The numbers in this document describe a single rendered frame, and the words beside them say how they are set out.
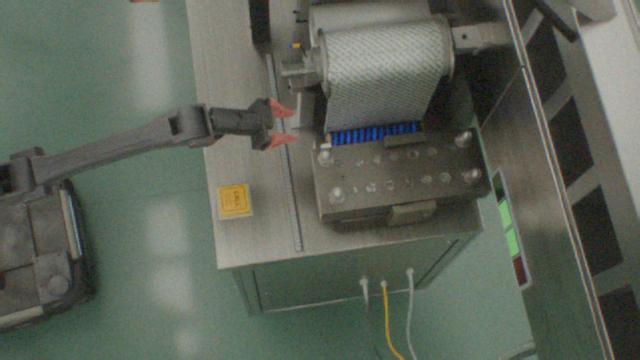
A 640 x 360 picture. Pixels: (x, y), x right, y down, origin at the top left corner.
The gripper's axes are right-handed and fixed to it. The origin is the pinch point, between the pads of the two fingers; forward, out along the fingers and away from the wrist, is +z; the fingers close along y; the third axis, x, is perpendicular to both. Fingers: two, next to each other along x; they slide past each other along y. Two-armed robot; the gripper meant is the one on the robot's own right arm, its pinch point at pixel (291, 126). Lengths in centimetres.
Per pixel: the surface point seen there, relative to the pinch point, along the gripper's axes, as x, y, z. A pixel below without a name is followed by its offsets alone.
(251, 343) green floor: -104, 36, 34
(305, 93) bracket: 1.8, -7.9, 3.9
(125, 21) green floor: -123, -101, 4
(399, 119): 8.8, 0.0, 24.3
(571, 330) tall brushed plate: 42, 55, 24
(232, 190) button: -21.4, 8.0, -6.3
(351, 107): 12.1, 0.0, 8.5
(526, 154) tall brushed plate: 43, 23, 23
